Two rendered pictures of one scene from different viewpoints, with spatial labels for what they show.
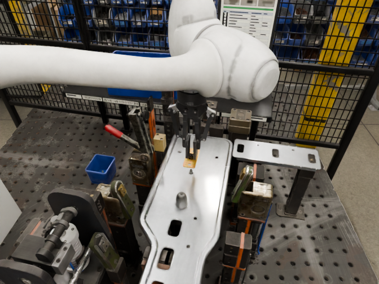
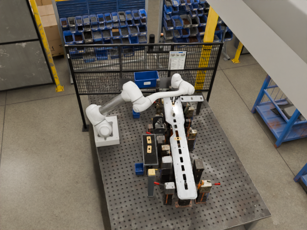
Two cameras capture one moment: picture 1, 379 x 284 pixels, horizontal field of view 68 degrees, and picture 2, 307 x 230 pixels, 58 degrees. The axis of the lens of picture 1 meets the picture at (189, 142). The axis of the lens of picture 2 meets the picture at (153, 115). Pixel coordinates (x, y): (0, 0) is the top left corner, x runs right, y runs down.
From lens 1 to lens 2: 2.57 m
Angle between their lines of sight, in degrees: 16
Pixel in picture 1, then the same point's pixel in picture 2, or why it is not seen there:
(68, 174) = (123, 117)
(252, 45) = (190, 86)
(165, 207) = (170, 117)
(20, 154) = not seen: hidden behind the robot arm
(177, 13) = (175, 79)
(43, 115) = (94, 96)
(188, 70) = (182, 92)
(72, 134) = not seen: hidden behind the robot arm
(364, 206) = (223, 108)
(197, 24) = (178, 81)
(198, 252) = (182, 123)
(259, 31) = (181, 62)
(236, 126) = not seen: hidden behind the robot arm
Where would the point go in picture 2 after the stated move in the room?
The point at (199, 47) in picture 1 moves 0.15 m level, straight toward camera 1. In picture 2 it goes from (182, 87) to (187, 97)
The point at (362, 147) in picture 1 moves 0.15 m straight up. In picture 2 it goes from (221, 81) to (223, 75)
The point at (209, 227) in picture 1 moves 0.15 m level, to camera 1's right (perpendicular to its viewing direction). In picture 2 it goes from (182, 119) to (193, 116)
